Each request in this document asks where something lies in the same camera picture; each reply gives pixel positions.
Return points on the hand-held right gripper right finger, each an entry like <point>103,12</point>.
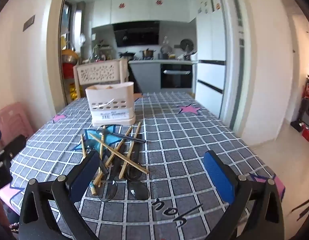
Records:
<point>218,177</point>

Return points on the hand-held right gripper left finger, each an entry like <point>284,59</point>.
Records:
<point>84,175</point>

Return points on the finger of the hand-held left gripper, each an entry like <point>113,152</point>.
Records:
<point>15,146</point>

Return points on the wooden chopstick with patterned end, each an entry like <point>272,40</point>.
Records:
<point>96,183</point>

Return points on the cream plastic utensil holder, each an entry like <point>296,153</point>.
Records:
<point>112,92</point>

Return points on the pink plastic stool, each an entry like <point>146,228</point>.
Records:
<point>12,120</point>

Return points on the dark red clothing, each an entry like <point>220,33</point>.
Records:
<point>3,220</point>

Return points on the grey checkered tablecloth with stars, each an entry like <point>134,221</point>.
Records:
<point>182,142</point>

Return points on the gold shiny bags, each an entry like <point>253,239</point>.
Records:
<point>73,90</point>

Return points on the red bucket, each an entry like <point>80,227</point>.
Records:
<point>68,70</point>

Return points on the black box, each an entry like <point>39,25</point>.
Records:
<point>297,126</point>

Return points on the red box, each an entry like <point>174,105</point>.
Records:
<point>308,133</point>

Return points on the cream perforated plastic basket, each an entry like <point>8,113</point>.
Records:
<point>102,72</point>

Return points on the steel basin with yellow rim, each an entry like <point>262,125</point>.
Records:
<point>69,56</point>

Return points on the black plastic bag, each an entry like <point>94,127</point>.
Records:
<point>134,80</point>

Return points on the black built-in oven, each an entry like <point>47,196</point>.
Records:
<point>177,77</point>

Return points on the grey kitchen counter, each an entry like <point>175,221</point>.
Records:
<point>147,77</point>

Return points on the spice rack with bottles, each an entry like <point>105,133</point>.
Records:
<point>102,52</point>

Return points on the black wok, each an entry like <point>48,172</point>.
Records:
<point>127,54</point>

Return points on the black cooking pot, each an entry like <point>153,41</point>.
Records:
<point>164,56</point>

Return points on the round hanging pan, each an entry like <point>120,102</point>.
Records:
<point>186,45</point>

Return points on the steel cooking pot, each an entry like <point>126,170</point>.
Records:
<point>148,54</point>

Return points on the round metal steamer rack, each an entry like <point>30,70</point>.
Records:
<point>166,48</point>

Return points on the white refrigerator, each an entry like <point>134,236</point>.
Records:
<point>209,37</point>

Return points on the black range hood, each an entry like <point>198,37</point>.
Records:
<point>137,35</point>

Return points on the white upper kitchen cabinets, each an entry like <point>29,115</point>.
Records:
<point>139,12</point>

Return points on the red paper decal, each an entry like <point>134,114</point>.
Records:
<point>122,5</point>
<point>159,2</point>

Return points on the grey wall switch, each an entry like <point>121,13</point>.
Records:
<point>29,23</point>

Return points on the grey sliding door frame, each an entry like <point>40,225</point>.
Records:
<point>240,55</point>

